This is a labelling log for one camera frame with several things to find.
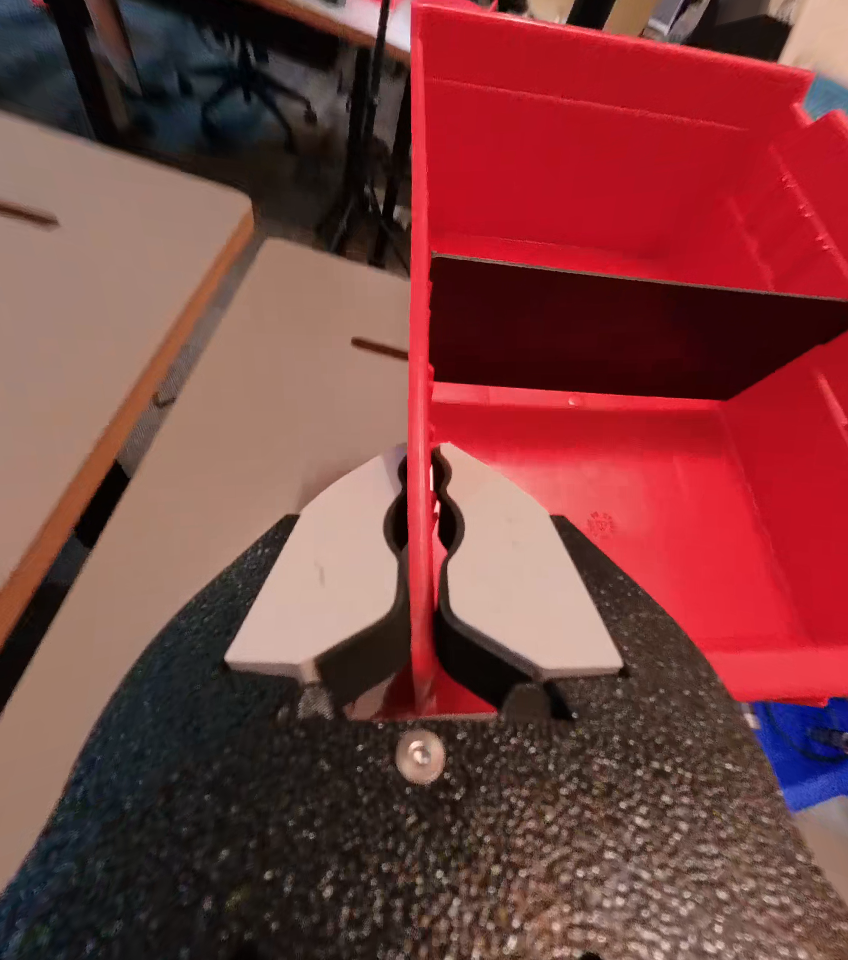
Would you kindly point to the red plastic bin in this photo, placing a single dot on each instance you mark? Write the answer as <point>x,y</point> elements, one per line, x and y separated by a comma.
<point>581,150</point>

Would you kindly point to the blue plastic bin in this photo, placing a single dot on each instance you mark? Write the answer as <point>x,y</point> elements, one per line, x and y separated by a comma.
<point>821,772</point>

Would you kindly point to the black bin divider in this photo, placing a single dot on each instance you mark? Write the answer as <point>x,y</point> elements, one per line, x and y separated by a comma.
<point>619,330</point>

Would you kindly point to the grey wood-edged table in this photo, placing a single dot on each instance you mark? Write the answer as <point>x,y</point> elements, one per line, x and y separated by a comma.
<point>56,337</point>

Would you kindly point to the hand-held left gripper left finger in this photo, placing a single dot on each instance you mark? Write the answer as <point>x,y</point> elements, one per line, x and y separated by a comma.
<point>319,592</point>

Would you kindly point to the grey desk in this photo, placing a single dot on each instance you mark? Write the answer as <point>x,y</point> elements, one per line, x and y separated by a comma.
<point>243,465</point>

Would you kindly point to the black office chair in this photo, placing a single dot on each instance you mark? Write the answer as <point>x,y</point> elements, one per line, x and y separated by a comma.
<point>259,82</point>

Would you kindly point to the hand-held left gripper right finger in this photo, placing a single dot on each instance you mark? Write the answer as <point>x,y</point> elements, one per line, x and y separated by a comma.
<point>529,592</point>

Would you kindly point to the black tripod stand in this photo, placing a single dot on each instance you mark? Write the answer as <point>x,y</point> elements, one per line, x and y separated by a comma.
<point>364,150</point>

